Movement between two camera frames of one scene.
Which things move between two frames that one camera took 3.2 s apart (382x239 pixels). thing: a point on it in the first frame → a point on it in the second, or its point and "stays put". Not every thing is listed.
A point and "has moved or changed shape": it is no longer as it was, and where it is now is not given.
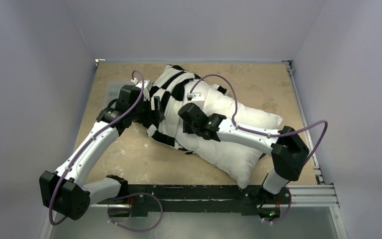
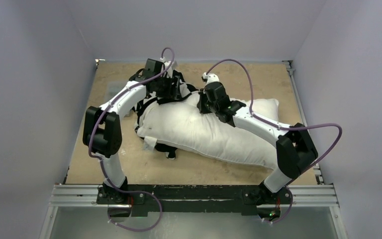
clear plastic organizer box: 113,87 stays put
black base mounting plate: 249,199 stays put
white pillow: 236,163 has moved or changed shape
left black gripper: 153,116 → 172,93
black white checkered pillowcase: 169,89 has moved or changed shape
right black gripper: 184,110 → 206,103
